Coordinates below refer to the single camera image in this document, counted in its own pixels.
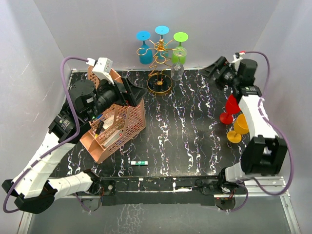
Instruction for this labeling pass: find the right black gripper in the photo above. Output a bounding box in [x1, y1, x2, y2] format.
[197, 57, 240, 91]

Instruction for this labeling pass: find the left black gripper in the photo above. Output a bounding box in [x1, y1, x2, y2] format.
[86, 73, 147, 122]

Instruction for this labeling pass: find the green wine glass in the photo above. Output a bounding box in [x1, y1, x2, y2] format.
[171, 32, 188, 64]

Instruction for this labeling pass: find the clear wine glass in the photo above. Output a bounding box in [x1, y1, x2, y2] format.
[171, 62, 184, 81]

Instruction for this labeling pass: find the red wine glass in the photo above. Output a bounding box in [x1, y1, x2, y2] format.
[219, 94, 240, 124]

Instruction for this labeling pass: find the yellow wine glass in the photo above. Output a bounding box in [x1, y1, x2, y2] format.
[227, 114, 249, 143]

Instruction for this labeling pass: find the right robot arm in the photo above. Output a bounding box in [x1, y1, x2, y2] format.
[199, 52, 289, 194]

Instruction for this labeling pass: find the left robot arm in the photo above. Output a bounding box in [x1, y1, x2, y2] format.
[1, 76, 147, 214]

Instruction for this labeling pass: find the blue wine glass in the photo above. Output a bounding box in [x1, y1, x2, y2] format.
[136, 31, 153, 65]

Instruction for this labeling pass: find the cyan wine glass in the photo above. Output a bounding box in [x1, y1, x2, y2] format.
[155, 25, 170, 42]

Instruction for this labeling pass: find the pink plastic file organizer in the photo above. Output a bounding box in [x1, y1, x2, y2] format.
[79, 62, 147, 164]

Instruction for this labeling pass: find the silver box in organizer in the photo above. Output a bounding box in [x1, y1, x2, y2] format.
[102, 129, 123, 148]

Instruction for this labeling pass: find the black yellow marker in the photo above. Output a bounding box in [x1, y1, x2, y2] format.
[95, 120, 104, 136]

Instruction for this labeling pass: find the green white glue stick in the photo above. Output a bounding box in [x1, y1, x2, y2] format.
[131, 161, 148, 166]

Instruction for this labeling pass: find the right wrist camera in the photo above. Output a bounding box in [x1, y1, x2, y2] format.
[231, 51, 246, 70]

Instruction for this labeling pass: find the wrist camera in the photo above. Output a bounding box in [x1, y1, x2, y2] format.
[231, 51, 246, 70]
[86, 57, 114, 84]

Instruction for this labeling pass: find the gold wire glass rack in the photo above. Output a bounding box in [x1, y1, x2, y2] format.
[147, 39, 174, 95]

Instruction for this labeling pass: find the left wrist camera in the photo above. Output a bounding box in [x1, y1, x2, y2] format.
[86, 57, 114, 84]

